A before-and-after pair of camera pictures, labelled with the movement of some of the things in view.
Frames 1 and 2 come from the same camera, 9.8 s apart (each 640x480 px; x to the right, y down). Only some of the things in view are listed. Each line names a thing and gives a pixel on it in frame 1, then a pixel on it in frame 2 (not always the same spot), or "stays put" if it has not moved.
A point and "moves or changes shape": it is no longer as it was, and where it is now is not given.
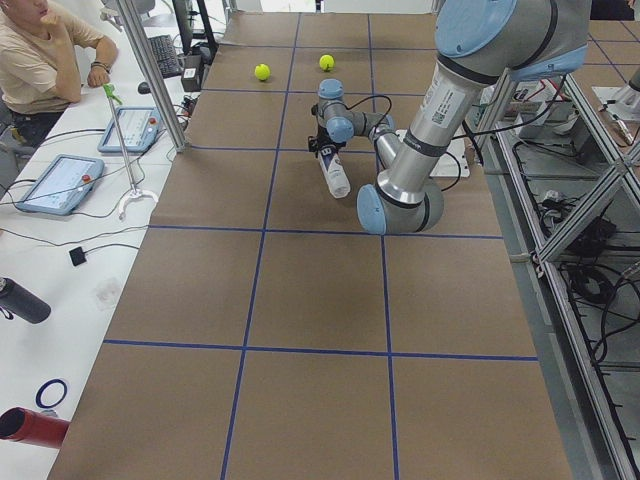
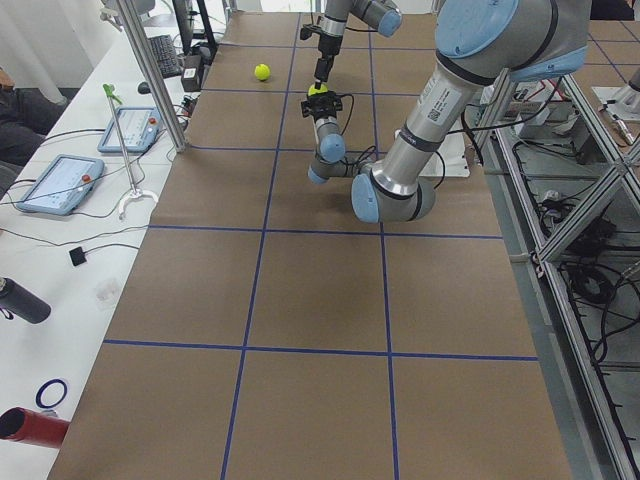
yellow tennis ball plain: (262, 72) stays put
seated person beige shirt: (39, 61) -> (26, 117)
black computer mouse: (144, 88) stays put
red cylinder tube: (26, 426) stays put
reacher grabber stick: (135, 192) stays put
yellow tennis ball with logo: (327, 62) moves or changes shape
